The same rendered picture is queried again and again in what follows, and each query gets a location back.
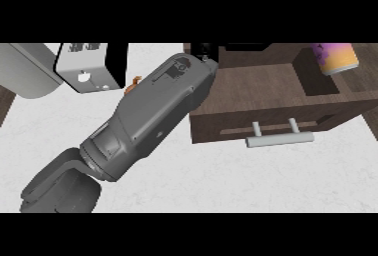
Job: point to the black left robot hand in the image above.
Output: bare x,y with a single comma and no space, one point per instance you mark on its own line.
204,50

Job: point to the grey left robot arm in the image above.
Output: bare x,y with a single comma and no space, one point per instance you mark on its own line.
148,113

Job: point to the dark wooden drawer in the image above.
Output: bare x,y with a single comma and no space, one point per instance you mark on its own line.
230,125
255,85

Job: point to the dark wooden drawer front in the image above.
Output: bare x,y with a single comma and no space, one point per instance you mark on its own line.
230,125

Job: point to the purple and orange can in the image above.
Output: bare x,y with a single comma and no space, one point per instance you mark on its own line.
335,56

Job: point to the small orange object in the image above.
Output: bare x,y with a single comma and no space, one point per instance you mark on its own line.
133,86

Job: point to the white toaster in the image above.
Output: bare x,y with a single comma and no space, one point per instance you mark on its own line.
83,71

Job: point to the grey rounded appliance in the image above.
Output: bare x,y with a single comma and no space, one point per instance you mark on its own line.
27,70

